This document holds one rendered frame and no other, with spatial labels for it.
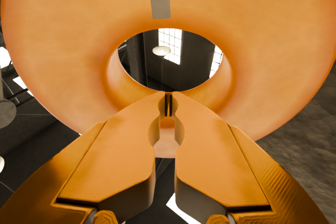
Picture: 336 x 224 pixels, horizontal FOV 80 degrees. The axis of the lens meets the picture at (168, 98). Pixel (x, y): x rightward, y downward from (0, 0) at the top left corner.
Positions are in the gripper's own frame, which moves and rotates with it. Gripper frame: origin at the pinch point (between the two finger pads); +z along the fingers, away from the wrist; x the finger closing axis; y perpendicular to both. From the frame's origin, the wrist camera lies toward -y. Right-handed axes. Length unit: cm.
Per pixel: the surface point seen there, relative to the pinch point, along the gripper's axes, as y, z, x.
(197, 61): 259, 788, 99
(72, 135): 518, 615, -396
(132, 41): 99, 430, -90
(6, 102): 108, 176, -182
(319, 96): 10.3, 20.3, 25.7
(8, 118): 127, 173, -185
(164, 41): 197, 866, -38
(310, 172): 30.0, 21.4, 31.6
